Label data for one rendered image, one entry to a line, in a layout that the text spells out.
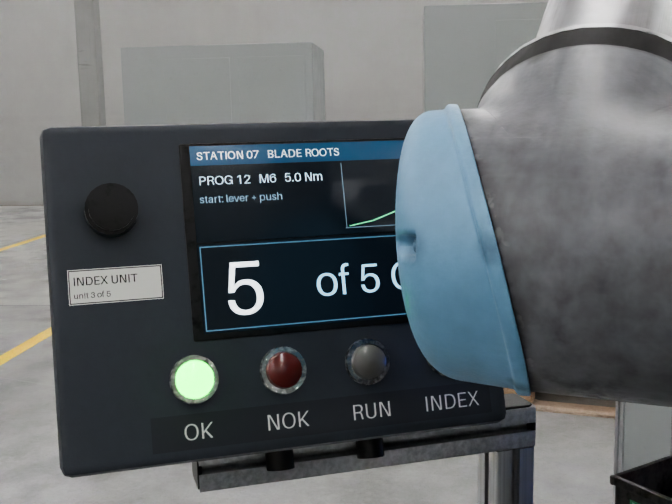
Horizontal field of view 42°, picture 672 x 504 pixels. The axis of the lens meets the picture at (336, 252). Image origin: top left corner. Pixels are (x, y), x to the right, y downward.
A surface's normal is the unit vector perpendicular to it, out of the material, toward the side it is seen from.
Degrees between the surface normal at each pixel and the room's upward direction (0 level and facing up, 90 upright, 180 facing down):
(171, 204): 75
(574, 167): 52
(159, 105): 90
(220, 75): 90
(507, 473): 90
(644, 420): 90
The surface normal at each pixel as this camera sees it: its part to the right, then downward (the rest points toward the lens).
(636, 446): -0.96, 0.06
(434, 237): -0.47, -0.03
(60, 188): 0.27, -0.12
